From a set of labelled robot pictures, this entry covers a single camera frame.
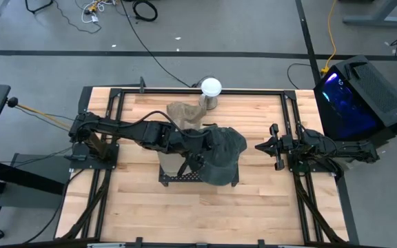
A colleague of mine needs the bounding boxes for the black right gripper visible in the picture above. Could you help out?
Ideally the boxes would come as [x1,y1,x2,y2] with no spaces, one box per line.
[255,123,294,172]

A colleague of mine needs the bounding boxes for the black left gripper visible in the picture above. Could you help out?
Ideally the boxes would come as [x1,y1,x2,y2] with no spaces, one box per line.
[169,127,221,173]

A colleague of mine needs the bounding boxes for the dark green baseball cap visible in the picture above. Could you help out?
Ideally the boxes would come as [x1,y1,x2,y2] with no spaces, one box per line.
[187,125,248,187]

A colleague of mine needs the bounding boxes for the black perforated metal rack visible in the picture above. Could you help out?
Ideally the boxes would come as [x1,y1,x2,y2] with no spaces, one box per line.
[158,151,240,187]

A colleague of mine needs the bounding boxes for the white lamp with metal base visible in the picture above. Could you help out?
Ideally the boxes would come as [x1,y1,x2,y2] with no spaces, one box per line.
[198,77,223,111]

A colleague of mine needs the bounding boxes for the black computer case blue light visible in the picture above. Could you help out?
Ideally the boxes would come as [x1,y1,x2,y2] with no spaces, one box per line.
[313,54,397,145]

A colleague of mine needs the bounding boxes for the grey desk foot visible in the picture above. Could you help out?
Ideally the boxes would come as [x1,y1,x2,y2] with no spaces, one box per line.
[342,0,397,28]

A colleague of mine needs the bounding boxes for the black aluminium table frame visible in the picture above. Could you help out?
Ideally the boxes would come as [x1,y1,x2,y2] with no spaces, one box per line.
[54,87,351,248]

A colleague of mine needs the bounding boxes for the black sleeved cable bundle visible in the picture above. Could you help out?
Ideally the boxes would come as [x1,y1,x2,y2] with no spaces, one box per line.
[60,168,113,242]
[293,172,347,245]

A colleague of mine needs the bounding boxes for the long black floor cable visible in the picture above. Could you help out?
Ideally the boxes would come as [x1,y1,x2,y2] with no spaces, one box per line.
[121,0,191,87]

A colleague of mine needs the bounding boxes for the yellow floor cable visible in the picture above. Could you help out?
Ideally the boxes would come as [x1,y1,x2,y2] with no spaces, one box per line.
[320,0,338,75]

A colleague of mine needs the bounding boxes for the coiled black cable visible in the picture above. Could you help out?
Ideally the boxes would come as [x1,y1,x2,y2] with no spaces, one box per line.
[132,0,159,22]

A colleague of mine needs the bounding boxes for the white cables with power strip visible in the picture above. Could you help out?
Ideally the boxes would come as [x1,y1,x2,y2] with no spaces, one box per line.
[81,0,116,24]

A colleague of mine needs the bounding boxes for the yellow cable with black knob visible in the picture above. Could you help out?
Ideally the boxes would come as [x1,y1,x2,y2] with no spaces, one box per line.
[7,97,75,130]

